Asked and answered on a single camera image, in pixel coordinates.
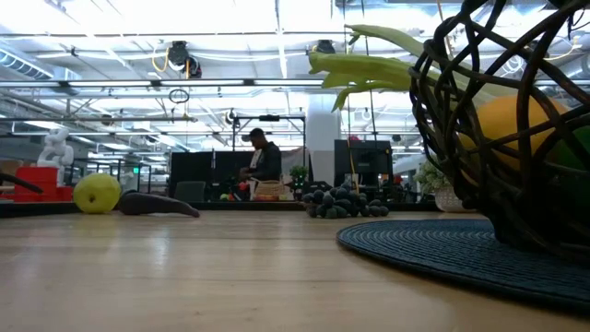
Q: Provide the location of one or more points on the dark grape bunch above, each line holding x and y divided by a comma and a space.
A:
343, 203

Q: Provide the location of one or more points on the green celery bunch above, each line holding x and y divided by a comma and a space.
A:
364, 69

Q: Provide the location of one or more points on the purple carrot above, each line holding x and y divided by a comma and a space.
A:
152, 204

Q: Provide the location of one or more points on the yellow green apple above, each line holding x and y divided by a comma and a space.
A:
97, 193

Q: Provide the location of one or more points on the yellow lemon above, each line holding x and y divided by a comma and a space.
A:
500, 120

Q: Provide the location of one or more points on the dark wicker basket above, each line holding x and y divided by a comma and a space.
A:
507, 226

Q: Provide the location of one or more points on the round green lime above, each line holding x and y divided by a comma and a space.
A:
578, 152

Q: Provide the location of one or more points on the light woven basket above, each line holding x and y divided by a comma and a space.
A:
269, 190

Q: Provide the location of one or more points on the small green potted plant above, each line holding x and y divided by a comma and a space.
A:
298, 174

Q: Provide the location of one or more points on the person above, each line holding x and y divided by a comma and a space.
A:
269, 161

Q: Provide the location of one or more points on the white column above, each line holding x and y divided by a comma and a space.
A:
322, 133

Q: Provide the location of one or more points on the black monitor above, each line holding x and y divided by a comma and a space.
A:
364, 157

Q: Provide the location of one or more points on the wide black screen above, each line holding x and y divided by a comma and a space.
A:
198, 166

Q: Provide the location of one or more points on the grey chair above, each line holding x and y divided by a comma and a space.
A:
190, 191

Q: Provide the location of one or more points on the pale green potted succulent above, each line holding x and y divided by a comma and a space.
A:
431, 177

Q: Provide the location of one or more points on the blue round woven placemat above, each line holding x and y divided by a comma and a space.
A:
415, 244

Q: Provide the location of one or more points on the red plastic bins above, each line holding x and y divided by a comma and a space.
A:
39, 180

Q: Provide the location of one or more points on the black metal table frame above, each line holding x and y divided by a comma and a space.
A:
258, 206

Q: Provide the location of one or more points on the black gantry frame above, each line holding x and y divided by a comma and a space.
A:
269, 118

